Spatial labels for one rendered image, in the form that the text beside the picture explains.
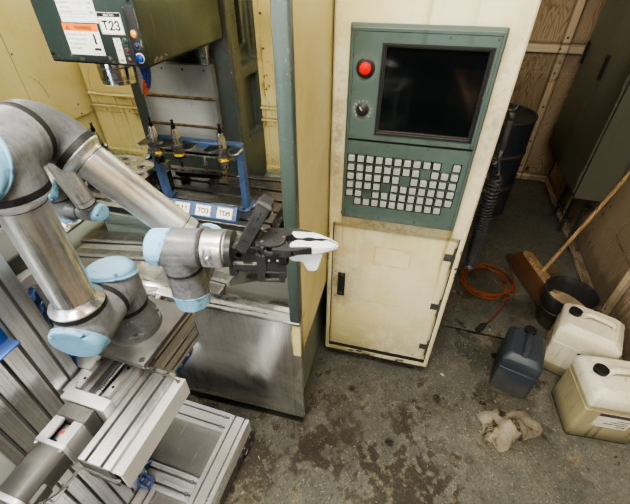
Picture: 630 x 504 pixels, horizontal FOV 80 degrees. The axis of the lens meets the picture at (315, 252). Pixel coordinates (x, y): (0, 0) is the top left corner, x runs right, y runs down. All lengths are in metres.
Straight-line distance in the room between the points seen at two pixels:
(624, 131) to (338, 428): 2.45
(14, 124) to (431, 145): 1.13
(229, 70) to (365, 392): 1.92
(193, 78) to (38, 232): 1.68
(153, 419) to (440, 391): 1.59
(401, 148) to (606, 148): 1.90
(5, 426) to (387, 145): 1.34
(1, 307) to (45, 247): 0.27
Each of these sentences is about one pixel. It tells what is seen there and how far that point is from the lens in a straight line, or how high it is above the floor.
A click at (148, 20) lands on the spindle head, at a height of 1.69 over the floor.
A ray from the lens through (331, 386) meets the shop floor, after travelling 2.21.
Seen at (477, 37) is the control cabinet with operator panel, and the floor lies 1.70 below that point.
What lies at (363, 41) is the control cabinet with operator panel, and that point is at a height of 1.67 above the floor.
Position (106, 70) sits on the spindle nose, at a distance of 2.02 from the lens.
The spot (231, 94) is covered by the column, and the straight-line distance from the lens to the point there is 2.35.
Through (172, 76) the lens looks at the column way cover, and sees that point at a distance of 2.45.
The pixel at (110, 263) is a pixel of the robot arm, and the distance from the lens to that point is 1.09.
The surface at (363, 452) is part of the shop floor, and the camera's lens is 2.06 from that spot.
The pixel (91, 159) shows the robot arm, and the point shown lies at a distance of 0.87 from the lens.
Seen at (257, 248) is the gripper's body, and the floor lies 1.46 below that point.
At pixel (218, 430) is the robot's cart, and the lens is 1.89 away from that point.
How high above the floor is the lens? 1.88
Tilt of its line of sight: 38 degrees down
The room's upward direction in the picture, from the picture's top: straight up
